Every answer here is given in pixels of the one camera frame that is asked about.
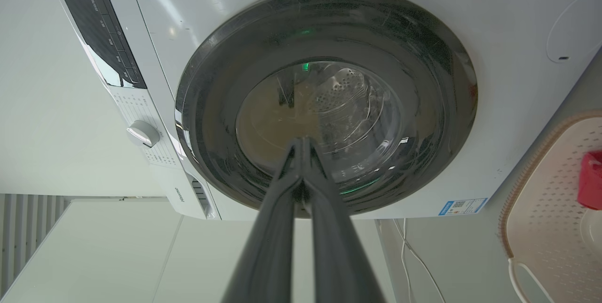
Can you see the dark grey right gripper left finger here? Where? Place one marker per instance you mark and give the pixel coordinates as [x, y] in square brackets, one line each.
[268, 246]

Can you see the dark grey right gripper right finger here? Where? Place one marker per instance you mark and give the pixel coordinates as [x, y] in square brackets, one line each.
[338, 251]

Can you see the beige perforated laundry basket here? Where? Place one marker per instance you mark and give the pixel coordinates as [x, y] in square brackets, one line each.
[550, 209]

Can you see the blue energy label sticker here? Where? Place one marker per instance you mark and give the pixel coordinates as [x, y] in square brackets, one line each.
[463, 206]

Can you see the white cabinet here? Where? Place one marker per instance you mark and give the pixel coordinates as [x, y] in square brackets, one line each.
[117, 256]

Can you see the silver washing machine dial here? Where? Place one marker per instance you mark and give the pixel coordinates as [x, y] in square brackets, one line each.
[143, 133]

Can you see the dark round washing machine door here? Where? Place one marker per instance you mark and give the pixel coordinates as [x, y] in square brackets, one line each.
[329, 82]

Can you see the white front-load washing machine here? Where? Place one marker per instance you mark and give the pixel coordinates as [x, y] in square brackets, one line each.
[508, 105]

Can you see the red cloth item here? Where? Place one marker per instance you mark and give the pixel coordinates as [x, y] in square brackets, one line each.
[591, 179]

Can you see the black washing machine control panel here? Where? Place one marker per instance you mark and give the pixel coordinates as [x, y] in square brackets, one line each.
[101, 35]

